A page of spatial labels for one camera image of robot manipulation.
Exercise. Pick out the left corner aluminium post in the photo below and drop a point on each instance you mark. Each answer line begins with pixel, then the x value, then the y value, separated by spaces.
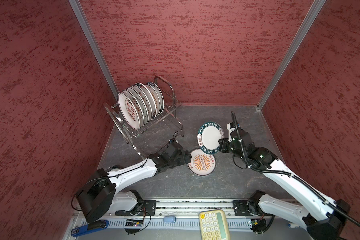
pixel 80 15

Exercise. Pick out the blue black tool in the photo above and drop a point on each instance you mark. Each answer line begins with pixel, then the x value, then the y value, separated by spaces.
pixel 89 228

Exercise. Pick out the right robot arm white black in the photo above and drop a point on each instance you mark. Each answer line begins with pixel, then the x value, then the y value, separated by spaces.
pixel 321 216

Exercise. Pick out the aluminium rail frame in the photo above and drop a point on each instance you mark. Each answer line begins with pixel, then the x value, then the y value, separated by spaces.
pixel 187 225

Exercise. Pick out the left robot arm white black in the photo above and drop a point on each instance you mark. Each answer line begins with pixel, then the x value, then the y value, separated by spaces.
pixel 102 193

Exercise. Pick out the white plate in rack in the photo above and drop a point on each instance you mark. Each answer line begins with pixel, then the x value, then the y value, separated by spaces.
pixel 152 100

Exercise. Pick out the left small circuit board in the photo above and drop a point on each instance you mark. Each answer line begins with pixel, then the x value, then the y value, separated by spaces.
pixel 134 223

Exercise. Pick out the small circuit board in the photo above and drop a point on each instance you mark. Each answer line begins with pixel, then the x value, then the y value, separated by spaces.
pixel 258 226
pixel 134 223

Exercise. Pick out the corner aluminium post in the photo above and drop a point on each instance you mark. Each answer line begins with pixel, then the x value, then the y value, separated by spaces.
pixel 305 26
pixel 80 15

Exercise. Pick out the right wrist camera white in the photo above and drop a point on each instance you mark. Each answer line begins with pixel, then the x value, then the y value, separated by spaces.
pixel 231 128

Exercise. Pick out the right small circuit board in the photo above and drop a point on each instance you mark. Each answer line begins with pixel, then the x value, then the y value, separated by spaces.
pixel 258 226

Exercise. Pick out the front white plate red pattern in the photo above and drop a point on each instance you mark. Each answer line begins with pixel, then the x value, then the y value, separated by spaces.
pixel 129 111

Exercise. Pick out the yellow calculator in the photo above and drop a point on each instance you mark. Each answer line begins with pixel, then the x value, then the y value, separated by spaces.
pixel 214 225

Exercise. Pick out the orange patterned white plate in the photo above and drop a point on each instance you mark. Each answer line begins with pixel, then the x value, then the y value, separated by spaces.
pixel 201 163

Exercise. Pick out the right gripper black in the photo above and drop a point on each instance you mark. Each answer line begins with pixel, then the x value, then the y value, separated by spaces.
pixel 223 143

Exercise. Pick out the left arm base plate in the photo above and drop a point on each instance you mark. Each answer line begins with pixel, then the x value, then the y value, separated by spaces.
pixel 144 207

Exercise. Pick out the blue white marker pen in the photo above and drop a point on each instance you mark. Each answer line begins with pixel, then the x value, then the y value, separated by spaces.
pixel 293 226

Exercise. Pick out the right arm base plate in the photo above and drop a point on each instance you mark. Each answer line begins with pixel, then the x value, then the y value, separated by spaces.
pixel 241 208

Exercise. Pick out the right corner aluminium post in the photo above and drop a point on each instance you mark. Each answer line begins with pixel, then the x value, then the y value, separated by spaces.
pixel 305 26

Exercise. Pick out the stainless steel dish rack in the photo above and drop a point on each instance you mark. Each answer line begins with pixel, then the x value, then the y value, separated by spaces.
pixel 141 107

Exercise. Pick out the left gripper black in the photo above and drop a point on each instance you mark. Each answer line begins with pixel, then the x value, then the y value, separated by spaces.
pixel 182 161

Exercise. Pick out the light blue eraser block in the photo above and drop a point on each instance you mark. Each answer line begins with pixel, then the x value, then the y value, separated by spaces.
pixel 169 219

